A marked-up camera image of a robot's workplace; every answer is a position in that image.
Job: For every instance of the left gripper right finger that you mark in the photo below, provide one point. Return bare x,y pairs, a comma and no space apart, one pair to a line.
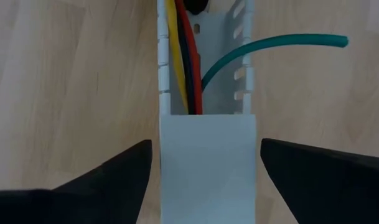
332,186

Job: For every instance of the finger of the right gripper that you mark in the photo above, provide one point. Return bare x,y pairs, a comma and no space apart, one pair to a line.
195,5

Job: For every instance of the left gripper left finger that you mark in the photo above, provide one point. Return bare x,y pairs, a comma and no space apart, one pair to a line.
83,202

